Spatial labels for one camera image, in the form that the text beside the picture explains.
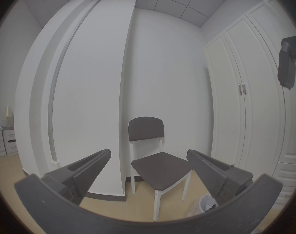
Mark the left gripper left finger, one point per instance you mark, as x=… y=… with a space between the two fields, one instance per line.
x=84 y=172

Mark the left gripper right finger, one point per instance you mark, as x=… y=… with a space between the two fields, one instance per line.
x=223 y=179

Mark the black plastic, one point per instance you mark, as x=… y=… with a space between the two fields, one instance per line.
x=212 y=207

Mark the clear plastic bag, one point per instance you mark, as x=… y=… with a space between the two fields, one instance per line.
x=194 y=209

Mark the white trash bin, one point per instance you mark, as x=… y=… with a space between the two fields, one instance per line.
x=203 y=201

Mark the white chair dark grey cushions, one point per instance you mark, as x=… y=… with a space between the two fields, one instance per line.
x=162 y=169

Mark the white wardrobe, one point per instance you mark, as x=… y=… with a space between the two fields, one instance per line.
x=255 y=94

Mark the cream table lamp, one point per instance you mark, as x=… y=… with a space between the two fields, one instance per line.
x=8 y=114

